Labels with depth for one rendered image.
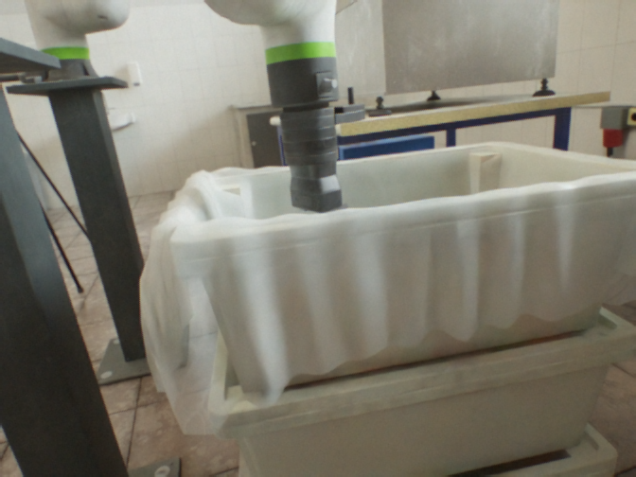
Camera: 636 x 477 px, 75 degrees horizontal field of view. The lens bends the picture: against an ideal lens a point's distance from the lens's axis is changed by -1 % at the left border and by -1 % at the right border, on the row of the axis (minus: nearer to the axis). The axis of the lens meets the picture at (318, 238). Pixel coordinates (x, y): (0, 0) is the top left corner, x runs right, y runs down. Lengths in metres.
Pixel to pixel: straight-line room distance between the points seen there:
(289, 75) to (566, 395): 0.61
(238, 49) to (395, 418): 4.53
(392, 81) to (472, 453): 0.76
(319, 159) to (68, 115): 0.98
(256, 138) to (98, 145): 2.90
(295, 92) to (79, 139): 0.96
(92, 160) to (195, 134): 3.47
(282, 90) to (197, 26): 4.36
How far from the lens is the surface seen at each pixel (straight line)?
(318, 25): 0.56
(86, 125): 1.41
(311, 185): 0.57
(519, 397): 0.71
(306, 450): 0.65
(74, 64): 1.42
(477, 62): 1.16
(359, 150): 1.74
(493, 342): 0.65
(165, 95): 4.83
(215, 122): 4.84
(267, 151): 4.22
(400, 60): 1.05
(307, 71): 0.55
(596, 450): 0.86
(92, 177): 1.42
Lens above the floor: 0.81
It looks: 19 degrees down
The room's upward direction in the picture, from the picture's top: 6 degrees counter-clockwise
